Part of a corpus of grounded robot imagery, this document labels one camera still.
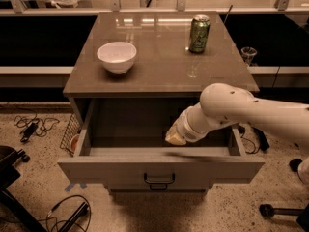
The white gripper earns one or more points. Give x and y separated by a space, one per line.
184 129

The grey top drawer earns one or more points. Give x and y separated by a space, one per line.
122 145

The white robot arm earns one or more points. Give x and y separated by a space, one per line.
222 105

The grey drawer cabinet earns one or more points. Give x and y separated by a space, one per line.
163 67

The black bar on floor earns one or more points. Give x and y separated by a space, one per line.
262 138

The white ceramic bowl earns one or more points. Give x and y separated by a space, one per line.
117 57

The orange ball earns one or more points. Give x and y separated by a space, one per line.
73 143

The blue tape cross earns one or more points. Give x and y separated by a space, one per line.
71 185

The green soda can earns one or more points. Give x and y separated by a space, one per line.
199 31

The clear glass cup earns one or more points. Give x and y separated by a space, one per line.
248 53

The black stand bottom left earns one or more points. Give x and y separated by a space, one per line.
79 212

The black chair base right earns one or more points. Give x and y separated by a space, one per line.
301 168

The black chair base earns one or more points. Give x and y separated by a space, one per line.
8 174
301 168

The black chair base left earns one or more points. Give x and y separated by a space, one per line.
8 174

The wire mesh basket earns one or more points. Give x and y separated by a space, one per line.
72 129

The black power adapter with cable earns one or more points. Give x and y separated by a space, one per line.
31 124

